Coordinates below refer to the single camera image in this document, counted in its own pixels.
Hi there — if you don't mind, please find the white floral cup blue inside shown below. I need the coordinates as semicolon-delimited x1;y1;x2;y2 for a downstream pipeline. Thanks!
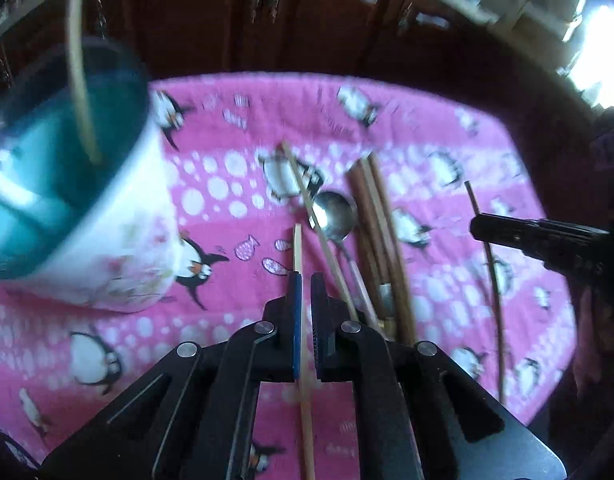
0;35;181;314

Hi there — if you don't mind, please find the pale chopstick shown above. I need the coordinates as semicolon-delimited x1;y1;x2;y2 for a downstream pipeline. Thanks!
68;0;100;164

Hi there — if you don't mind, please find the thin dark stick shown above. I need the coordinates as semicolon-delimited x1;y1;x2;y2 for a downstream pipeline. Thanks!
464;180;506;404

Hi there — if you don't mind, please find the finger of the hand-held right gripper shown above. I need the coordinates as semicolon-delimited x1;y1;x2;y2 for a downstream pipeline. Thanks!
469;212;613;263

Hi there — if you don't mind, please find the brown wooden handled utensil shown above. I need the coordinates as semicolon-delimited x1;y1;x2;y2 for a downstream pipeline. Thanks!
367;154;419;349

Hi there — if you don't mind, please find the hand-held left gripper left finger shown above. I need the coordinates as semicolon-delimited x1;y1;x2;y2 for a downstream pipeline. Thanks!
39;270;304;480

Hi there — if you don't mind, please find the metal spoon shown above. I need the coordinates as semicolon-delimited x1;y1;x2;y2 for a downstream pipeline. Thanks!
311;190;384;332

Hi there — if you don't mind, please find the light wooden chopstick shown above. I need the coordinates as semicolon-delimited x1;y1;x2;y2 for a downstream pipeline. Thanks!
292;223;316;480
280;140;361;324

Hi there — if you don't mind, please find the pink penguin towel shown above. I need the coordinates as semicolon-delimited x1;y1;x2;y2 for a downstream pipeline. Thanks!
0;72;579;480

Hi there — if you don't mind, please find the dark wooden cabinet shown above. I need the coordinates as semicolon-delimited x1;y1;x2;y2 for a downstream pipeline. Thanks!
0;0;493;86

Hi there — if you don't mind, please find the bright window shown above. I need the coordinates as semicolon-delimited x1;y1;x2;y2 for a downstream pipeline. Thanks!
562;4;614;107

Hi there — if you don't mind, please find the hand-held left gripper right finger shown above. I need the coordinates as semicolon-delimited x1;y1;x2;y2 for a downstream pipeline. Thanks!
309;273;568;480

